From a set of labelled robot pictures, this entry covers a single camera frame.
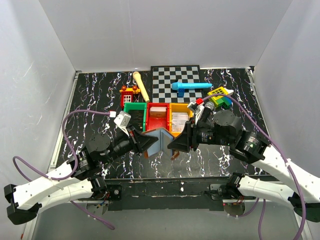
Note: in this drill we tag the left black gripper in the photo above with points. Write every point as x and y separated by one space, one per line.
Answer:
143 141

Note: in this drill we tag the black silver microphone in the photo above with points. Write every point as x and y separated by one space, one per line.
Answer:
208 108

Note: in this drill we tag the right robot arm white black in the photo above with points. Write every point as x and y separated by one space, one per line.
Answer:
298 189

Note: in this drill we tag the yellow green block toy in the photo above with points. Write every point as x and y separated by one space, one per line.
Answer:
220 101

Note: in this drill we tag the black card in green bin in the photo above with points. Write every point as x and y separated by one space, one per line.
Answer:
137 119

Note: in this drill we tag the beige toy microphone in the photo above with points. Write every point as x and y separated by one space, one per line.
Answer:
138 79

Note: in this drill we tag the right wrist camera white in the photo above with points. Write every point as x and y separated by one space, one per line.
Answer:
197 107

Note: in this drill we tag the green plastic bin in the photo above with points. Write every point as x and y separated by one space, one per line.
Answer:
137 106

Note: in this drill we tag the cards in yellow bin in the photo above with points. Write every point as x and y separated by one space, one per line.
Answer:
178 121

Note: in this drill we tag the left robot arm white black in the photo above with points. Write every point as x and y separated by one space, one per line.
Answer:
74 179

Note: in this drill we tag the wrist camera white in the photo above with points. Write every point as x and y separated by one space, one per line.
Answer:
197 107
122 120

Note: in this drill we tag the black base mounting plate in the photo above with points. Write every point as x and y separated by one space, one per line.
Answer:
163 193

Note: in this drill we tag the checkered chess board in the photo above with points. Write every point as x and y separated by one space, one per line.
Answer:
164 76

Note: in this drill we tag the blue toy microphone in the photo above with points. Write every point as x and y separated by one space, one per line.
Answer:
190 86

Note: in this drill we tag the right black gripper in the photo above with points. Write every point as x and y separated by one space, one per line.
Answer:
188 137

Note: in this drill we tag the red plastic bin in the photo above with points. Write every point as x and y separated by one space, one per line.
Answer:
154 123

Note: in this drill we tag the brown leather card holder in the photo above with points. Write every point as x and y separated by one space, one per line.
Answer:
160 142

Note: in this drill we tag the red toy block house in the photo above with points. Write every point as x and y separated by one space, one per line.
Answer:
127 94

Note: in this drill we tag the small blue toy block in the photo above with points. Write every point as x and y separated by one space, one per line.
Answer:
180 93

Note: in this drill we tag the card stack in red bin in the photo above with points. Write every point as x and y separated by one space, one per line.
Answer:
158 112

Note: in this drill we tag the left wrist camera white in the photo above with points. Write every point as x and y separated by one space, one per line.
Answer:
122 120

